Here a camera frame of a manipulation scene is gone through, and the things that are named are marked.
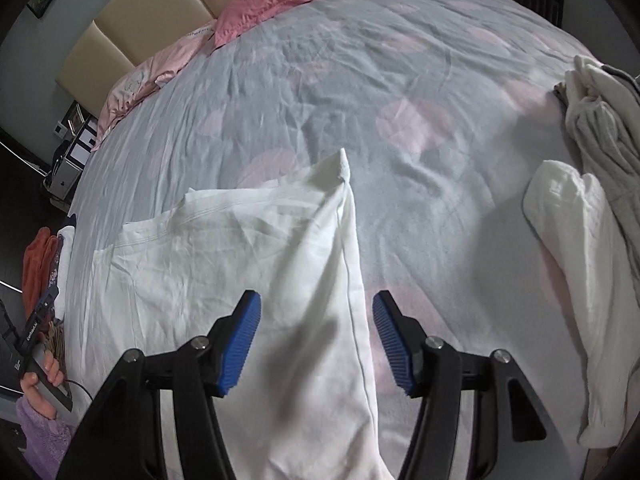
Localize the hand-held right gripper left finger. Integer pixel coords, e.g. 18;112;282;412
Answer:
55;290;262;480

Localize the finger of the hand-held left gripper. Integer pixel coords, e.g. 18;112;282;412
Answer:
34;285;64;322

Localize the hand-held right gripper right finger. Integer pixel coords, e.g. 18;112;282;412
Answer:
372;290;576;480

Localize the white wrinkled garment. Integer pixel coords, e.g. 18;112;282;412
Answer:
92;149;396;480

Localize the person's left forearm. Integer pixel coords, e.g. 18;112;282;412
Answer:
15;396;79;480

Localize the pile of grey-white clothes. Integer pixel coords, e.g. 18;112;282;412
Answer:
552;55;640;241

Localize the person's left hand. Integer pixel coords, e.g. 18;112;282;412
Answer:
20;351;67;419

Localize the beige ribbed knit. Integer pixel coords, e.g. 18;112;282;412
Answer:
42;320;67;377

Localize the orange fleece blanket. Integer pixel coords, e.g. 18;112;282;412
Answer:
22;226;63;306

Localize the white folded towel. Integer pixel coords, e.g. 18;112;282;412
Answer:
54;225;77;321

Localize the white fleece garment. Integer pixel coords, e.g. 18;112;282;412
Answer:
522;160;628;448

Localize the light pink pillow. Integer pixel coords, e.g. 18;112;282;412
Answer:
92;20;218;153

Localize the pink-dotted bedsheet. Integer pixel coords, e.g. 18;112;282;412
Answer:
65;0;640;480

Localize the beige padded headboard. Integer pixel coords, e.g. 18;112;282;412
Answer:
55;0;301;118

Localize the black cable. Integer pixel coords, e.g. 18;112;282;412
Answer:
64;379;94;402

